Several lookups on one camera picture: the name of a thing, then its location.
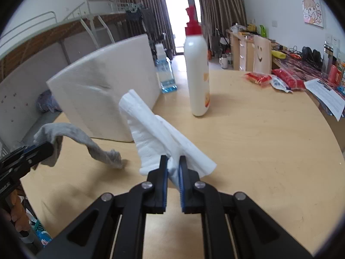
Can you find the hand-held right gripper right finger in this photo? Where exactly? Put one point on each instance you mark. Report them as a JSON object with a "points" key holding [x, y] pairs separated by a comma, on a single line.
{"points": [[183, 188]]}

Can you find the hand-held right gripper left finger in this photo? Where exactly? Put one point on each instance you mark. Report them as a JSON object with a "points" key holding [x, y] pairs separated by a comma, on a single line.
{"points": [[163, 186]]}

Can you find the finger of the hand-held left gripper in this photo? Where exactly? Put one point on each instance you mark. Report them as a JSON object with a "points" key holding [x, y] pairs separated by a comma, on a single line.
{"points": [[9, 178], [35, 152]]}

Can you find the grey cloth rag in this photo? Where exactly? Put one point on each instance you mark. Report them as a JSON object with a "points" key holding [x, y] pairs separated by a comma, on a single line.
{"points": [[80, 136]]}

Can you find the white paper towel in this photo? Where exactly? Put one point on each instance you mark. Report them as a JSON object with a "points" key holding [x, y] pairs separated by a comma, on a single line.
{"points": [[151, 129]]}

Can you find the white foam box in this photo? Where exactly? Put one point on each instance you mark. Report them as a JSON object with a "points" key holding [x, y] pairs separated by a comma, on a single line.
{"points": [[107, 81]]}

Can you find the person's left hand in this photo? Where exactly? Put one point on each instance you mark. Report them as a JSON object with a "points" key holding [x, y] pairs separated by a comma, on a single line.
{"points": [[17, 210]]}

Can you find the blue patterned quilt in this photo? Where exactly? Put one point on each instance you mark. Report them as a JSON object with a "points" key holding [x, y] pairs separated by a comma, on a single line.
{"points": [[48, 102]]}

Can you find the teal printed packet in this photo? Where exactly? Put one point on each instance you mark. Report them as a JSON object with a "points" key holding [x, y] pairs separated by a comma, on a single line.
{"points": [[41, 233]]}

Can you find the metal bunk bed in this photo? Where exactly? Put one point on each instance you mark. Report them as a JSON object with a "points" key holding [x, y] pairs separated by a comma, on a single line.
{"points": [[40, 40]]}

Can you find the clear blue water bottle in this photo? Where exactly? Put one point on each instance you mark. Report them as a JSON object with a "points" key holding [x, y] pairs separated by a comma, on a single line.
{"points": [[165, 72]]}

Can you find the white bottle red pump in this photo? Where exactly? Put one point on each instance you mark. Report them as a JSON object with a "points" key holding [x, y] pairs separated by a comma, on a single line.
{"points": [[198, 72]]}

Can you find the orange red snack packet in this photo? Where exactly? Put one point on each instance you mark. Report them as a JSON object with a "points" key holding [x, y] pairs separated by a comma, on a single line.
{"points": [[257, 78]]}

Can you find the white thermos jug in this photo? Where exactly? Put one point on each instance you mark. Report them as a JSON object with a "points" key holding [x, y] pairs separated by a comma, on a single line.
{"points": [[223, 62]]}

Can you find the white bed ladder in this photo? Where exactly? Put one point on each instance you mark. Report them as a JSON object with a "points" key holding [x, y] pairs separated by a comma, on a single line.
{"points": [[94, 29]]}

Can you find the white blue snack packet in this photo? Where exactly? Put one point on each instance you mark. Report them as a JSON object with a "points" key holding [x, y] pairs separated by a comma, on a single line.
{"points": [[280, 84]]}

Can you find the wooden desk with drawers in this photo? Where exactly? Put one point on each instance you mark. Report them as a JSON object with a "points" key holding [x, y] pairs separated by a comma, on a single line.
{"points": [[242, 51]]}

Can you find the large red snack packet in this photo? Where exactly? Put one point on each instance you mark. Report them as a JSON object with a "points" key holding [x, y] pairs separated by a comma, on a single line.
{"points": [[289, 78]]}

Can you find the yellow packet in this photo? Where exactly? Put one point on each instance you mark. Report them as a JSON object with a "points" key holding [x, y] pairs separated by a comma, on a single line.
{"points": [[279, 54]]}

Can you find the glass balcony door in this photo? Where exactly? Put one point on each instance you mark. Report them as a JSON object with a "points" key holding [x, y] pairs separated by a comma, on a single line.
{"points": [[175, 19]]}

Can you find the dark hanging clothes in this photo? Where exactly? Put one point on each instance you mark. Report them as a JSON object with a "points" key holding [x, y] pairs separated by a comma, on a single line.
{"points": [[141, 19]]}

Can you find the printed desk mat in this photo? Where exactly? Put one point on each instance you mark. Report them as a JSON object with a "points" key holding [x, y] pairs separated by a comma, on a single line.
{"points": [[304, 68]]}

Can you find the printed paper sheet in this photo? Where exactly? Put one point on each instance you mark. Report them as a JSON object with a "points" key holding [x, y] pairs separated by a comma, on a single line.
{"points": [[327, 97]]}

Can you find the green bag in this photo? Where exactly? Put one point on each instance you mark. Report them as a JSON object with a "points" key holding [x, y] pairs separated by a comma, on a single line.
{"points": [[263, 31]]}

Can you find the black headphones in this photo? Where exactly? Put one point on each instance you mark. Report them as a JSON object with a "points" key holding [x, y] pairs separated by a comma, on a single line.
{"points": [[311, 56]]}

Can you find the red box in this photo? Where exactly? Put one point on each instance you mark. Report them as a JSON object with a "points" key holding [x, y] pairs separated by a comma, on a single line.
{"points": [[337, 74]]}

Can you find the silver flask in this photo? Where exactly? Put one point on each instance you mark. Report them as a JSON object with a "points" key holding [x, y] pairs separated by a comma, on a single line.
{"points": [[328, 56]]}

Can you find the white wall socket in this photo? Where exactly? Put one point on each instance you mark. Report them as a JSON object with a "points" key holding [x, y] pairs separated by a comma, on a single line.
{"points": [[274, 23]]}

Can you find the cartoon wall poster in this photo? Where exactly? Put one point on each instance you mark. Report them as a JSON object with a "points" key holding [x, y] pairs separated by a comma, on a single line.
{"points": [[312, 12]]}

